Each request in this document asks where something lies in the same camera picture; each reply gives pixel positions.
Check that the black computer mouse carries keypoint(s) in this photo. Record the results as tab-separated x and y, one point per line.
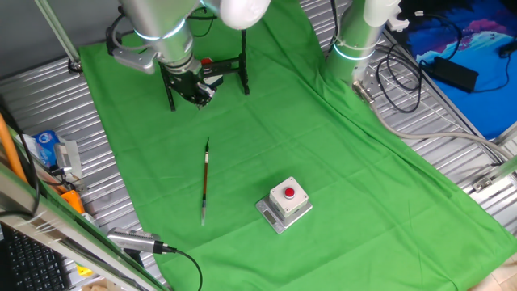
509	48

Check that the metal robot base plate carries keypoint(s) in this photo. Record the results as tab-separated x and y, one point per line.
373	74

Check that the orange pole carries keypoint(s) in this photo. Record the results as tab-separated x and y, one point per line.
10	149

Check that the blue tissue pack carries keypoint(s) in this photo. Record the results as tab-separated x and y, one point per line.
45	147

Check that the black keyboard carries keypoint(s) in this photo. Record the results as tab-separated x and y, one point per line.
32	262

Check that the brown calligraphy brush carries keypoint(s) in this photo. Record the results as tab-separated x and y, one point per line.
205	178

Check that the white power plug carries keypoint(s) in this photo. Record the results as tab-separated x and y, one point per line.
398	22

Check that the red-button box with metal baseplate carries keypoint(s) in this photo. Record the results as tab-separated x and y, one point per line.
288	198

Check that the orange box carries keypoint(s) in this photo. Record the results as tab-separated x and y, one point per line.
72	201

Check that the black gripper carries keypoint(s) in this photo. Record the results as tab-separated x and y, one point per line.
182	77

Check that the aluminium profile with bracket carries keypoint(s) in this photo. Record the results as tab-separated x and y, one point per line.
494	178

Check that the silver camera on black stand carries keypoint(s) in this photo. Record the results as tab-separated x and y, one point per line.
129	239

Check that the aluminium frame beam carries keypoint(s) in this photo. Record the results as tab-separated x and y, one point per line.
60	226

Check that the green cloth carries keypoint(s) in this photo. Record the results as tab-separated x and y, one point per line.
323	161

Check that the black power adapter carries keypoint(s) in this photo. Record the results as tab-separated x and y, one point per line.
452	74

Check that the small grey red-button box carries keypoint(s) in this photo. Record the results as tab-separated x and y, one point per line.
207	61

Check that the slanted aluminium strut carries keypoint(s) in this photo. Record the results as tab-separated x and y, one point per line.
56	28

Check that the blue patterned mat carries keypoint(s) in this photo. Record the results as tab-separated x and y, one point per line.
484	101

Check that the black pen rack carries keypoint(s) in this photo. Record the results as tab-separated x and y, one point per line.
244	60

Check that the silver depth camera with bracket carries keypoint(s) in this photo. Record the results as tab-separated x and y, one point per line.
135	60

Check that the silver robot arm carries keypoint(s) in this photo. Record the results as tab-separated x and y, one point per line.
161	20

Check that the silver ribbed device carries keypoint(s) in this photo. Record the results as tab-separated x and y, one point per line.
66	157

